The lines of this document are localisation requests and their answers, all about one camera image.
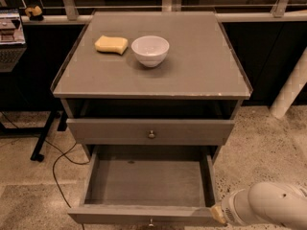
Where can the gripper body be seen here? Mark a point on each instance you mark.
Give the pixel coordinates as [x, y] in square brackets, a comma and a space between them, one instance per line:
[230, 210]

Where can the grey drawer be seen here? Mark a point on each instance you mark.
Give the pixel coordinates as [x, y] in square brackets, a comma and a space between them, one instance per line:
[149, 185]
[150, 132]

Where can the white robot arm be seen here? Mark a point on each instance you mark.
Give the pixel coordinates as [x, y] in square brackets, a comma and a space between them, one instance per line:
[280, 204]

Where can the grey drawer cabinet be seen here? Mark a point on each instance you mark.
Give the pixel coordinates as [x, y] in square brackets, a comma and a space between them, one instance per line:
[199, 79]

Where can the grey top drawer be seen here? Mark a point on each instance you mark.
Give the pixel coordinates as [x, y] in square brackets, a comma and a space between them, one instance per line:
[150, 132]

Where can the white ceramic bowl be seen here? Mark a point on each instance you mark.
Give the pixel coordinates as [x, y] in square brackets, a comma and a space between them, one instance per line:
[150, 50]

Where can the black desk stand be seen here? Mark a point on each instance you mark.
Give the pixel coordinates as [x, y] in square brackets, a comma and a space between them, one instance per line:
[38, 132]

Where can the yellow sponge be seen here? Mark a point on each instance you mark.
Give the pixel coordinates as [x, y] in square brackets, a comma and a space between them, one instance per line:
[108, 44]

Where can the metal window railing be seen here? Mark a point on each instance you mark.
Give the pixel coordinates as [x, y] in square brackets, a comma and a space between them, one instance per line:
[69, 13]

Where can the open laptop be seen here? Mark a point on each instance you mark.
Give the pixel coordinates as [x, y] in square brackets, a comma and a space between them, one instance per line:
[12, 39]

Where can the yellow black tape dispenser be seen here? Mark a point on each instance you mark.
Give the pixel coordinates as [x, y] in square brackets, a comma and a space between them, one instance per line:
[34, 12]

